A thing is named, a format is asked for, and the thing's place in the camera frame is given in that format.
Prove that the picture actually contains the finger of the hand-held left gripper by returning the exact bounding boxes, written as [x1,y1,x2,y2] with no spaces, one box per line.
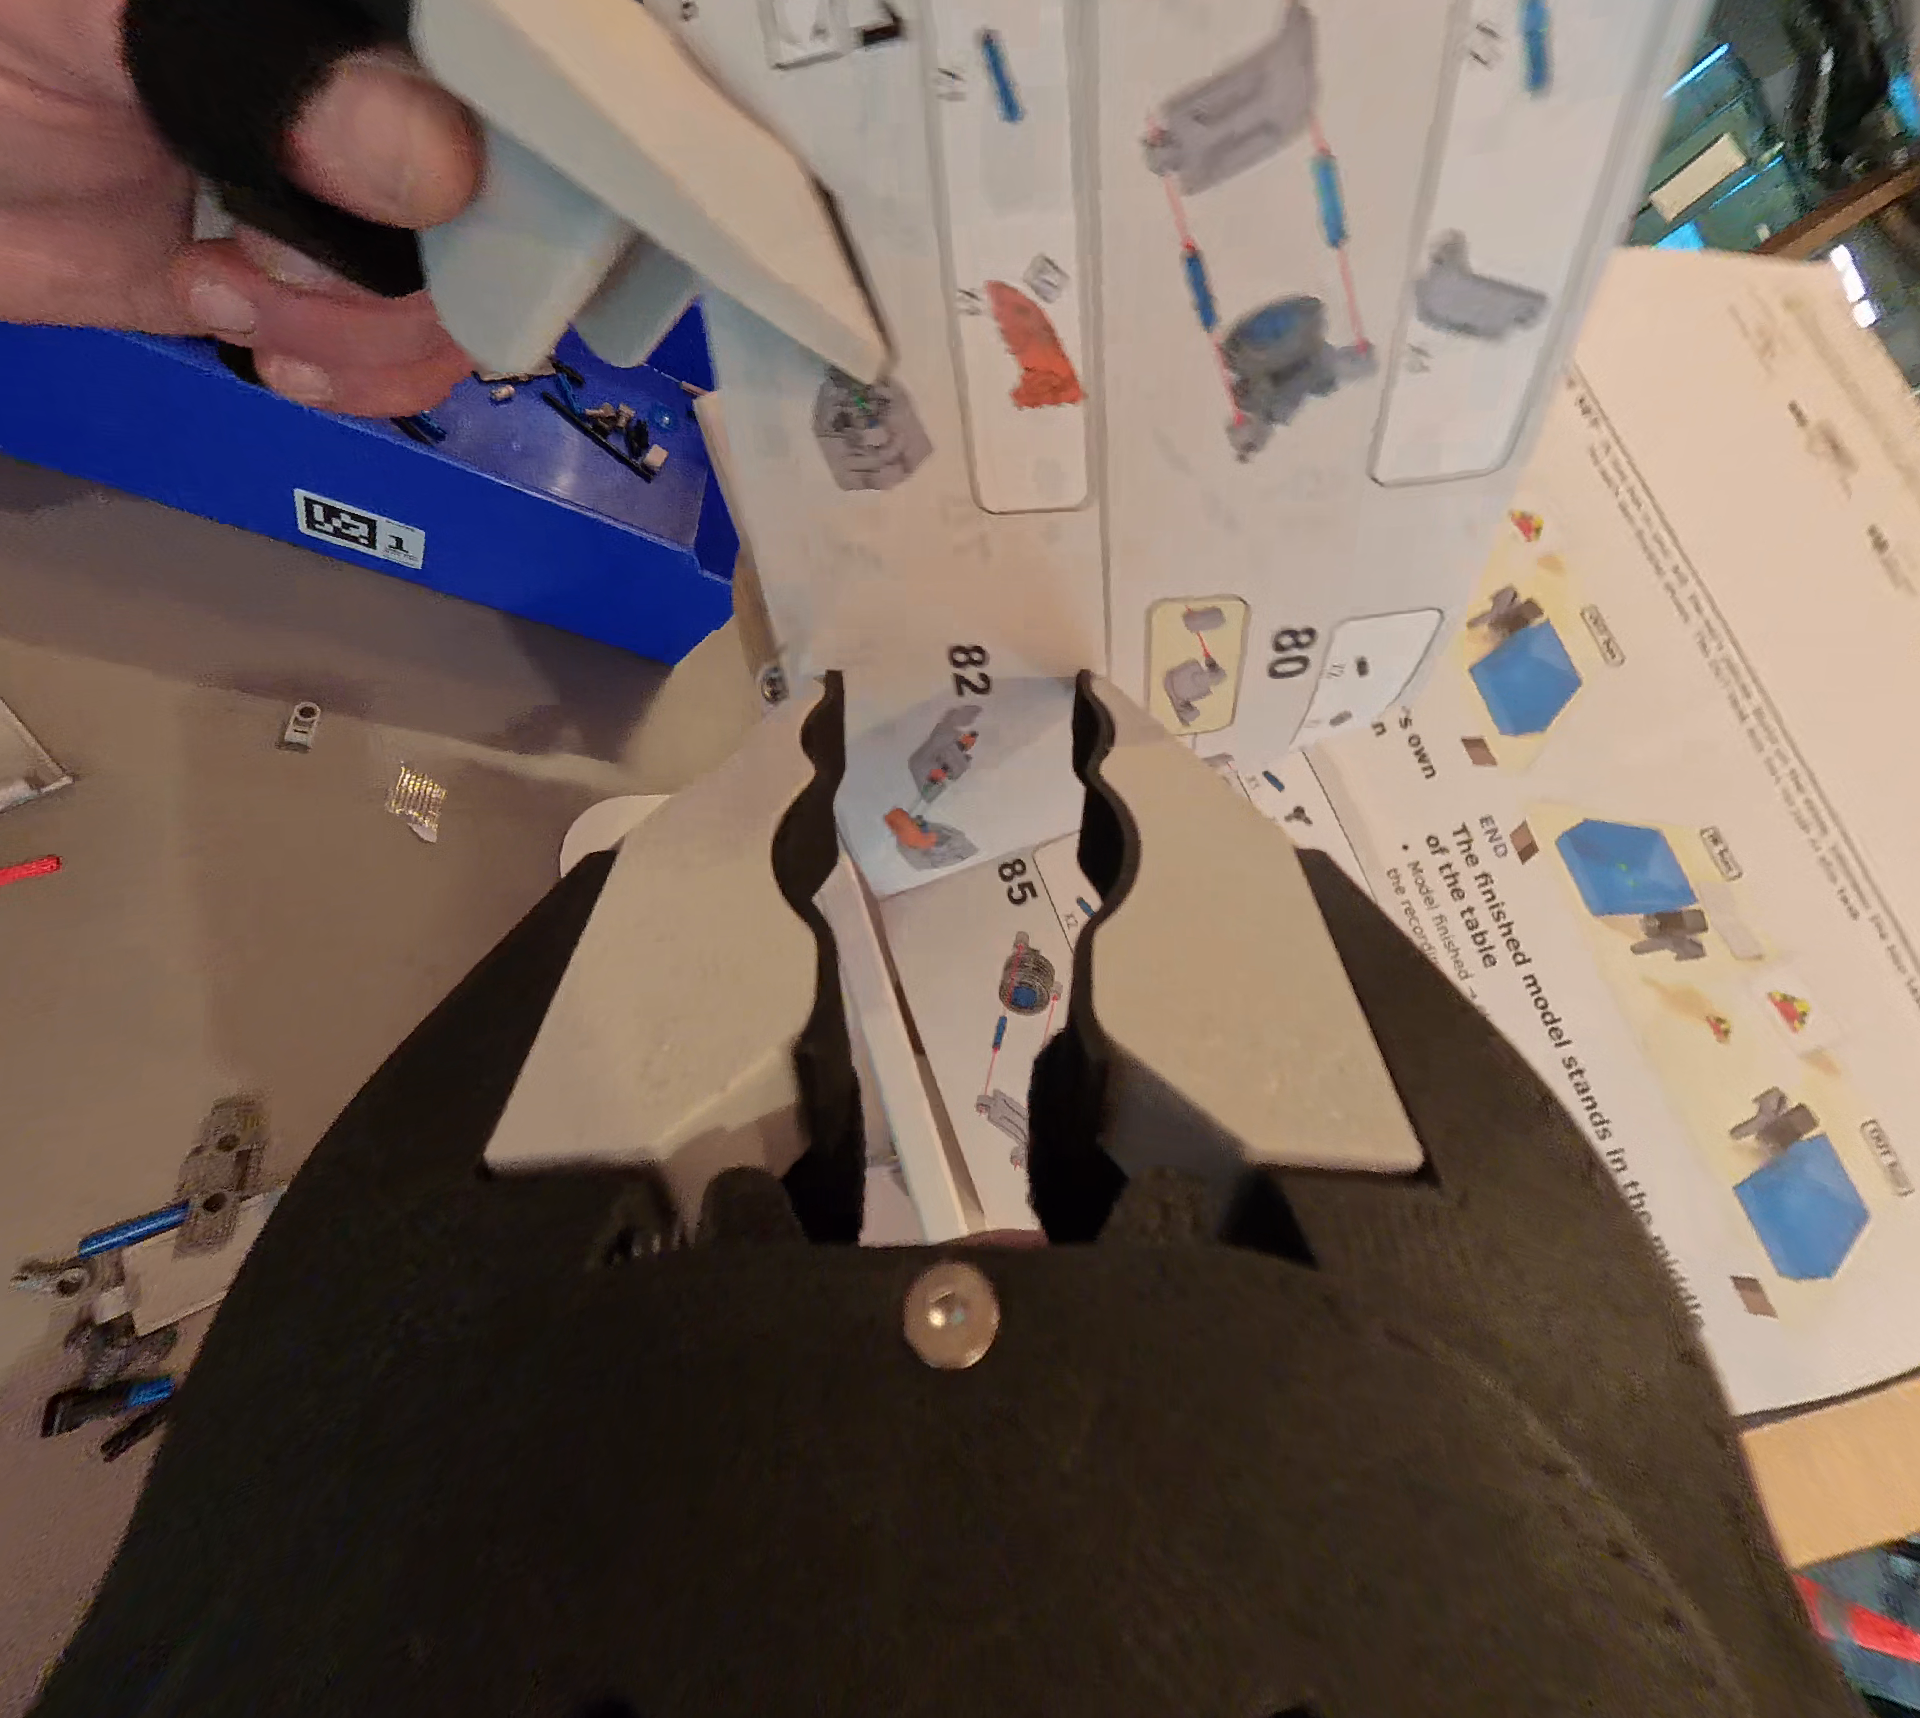
[327,0,898,381]

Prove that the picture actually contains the blue axle pin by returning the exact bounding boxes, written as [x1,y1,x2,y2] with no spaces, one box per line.
[75,1202,199,1263]

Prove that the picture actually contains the instruction booklet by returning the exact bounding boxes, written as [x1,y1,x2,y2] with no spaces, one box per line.
[636,0,1794,1240]

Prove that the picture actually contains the large printed task sheet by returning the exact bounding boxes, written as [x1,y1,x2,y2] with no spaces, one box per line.
[1305,248,1920,1420]

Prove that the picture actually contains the blue storage bin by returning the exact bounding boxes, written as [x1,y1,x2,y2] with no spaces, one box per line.
[0,309,739,669]

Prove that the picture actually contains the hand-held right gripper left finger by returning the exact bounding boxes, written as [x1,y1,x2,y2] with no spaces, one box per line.
[484,673,847,1191]

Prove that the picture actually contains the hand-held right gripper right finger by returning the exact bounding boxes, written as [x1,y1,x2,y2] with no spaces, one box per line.
[1068,673,1427,1191]

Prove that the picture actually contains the dark grey double connector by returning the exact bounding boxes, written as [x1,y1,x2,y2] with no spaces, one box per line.
[174,1095,282,1255]

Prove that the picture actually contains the black elbow connector blue pin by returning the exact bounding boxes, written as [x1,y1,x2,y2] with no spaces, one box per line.
[37,1375,181,1437]

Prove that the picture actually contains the person's left hand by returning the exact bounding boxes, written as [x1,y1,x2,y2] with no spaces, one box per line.
[0,0,490,419]

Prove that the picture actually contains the large grey curved panel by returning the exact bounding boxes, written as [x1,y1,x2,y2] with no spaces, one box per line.
[126,1186,294,1339]

